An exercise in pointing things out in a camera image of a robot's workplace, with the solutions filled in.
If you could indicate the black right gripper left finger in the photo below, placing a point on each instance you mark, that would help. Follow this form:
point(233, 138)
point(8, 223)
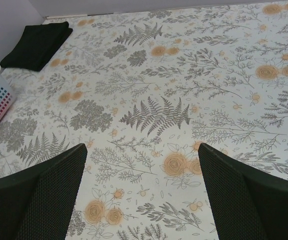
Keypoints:
point(37, 203)

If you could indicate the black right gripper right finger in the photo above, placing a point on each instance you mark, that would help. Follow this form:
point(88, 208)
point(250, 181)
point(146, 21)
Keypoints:
point(246, 203)

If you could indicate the floral patterned tablecloth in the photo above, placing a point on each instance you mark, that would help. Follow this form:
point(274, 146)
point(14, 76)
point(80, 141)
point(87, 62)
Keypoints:
point(143, 91)

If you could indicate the folded black t shirt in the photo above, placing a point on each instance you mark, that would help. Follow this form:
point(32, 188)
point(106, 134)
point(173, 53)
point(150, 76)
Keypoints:
point(37, 46)

